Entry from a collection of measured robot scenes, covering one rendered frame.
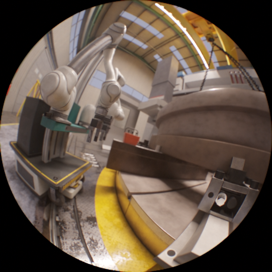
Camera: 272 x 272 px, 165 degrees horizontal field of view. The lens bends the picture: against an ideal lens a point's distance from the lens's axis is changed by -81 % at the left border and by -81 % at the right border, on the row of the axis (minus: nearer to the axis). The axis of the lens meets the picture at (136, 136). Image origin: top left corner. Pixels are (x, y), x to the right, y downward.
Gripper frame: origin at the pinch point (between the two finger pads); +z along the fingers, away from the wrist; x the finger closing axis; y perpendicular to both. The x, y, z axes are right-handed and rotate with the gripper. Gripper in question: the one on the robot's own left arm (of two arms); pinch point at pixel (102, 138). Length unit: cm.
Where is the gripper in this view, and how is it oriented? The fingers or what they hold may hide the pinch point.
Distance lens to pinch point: 95.6
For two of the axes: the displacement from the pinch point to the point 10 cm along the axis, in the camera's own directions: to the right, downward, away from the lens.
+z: -2.9, 9.6, -0.4
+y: 9.5, 2.9, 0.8
